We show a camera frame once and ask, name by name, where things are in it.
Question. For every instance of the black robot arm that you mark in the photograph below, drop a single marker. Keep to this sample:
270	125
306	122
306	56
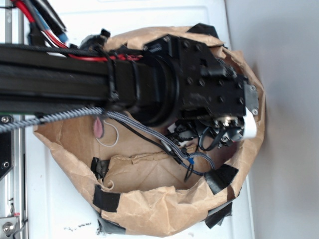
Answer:
55	84

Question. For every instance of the brown paper bag tray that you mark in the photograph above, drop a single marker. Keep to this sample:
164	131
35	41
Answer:
140	189

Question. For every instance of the white plastic board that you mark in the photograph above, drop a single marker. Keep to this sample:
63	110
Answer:
56	210

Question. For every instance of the aluminium robot frame rail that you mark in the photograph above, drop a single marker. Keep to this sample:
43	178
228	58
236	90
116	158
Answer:
13	209

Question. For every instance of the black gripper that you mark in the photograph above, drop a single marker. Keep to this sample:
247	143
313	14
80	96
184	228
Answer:
185	84

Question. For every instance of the grey plush mouse toy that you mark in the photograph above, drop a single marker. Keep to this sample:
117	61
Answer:
99	130

